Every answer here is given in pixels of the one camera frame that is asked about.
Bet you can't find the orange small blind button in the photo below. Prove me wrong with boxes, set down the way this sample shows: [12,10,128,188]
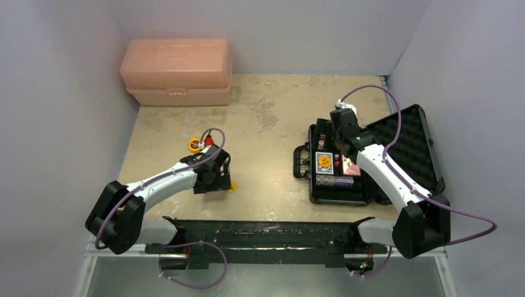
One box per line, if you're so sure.
[316,154,332,168]

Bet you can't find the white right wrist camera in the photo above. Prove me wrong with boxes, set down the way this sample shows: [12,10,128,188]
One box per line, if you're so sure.
[335,99,357,115]

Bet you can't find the yellow tape measure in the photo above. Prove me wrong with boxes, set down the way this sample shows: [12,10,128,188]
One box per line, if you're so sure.
[188,137,202,153]

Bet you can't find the red utility knife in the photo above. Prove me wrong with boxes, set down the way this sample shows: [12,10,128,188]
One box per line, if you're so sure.
[204,136,214,147]

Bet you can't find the blue playing card deck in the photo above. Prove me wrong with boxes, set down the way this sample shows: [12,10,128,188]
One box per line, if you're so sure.
[315,152,334,175]

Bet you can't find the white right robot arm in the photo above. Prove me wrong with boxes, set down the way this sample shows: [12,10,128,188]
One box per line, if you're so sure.
[330,108,451,259]

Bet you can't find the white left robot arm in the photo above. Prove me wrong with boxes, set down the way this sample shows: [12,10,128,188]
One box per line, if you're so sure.
[85,145,232,254]

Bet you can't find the yellow big blind button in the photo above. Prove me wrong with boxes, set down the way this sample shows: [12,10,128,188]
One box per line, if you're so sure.
[228,181,238,193]

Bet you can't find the black poker set case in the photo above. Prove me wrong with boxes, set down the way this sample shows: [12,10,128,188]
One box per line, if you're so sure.
[293,104,446,206]

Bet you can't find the red playing card deck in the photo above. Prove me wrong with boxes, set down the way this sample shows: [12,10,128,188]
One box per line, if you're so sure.
[342,155,361,176]

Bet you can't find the pink plastic storage box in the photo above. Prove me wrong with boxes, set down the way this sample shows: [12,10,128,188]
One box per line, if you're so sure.
[120,38,233,106]

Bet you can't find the blue purple chip row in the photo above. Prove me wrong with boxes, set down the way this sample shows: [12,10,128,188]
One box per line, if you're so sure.
[315,175,354,187]

